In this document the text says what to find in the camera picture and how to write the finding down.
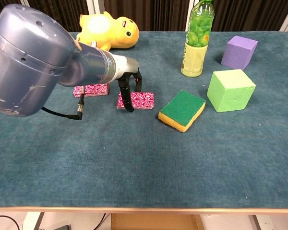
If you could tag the teal table cloth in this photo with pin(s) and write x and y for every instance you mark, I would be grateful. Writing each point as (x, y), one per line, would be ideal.
(110, 155)

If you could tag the brown cardboard box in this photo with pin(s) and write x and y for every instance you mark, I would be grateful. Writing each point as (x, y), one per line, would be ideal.
(153, 221)

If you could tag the purple foam cube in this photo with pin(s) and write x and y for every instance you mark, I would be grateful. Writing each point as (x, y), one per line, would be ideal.
(237, 55)

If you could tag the green foam cube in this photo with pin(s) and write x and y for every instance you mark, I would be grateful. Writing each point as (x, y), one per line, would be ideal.
(230, 95)

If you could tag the black flat floor device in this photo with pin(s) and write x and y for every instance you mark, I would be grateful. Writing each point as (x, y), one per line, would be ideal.
(62, 227)

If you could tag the white table leg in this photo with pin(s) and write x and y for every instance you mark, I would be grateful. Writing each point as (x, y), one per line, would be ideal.
(264, 222)
(32, 221)

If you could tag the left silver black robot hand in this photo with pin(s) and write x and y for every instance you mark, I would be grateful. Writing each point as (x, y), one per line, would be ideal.
(124, 65)

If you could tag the green tea plastic bottle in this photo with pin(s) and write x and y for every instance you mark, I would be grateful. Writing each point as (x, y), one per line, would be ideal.
(196, 36)

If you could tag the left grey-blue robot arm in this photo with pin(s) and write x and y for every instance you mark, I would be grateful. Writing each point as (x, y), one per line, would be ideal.
(31, 60)

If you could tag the yellow plush toy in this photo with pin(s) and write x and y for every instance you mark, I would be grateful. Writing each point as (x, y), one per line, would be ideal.
(115, 31)

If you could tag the dark pleated curtain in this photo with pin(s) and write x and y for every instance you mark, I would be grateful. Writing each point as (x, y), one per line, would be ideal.
(146, 14)

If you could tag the green yellow sponge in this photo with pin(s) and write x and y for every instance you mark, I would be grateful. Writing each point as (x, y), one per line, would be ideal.
(182, 107)

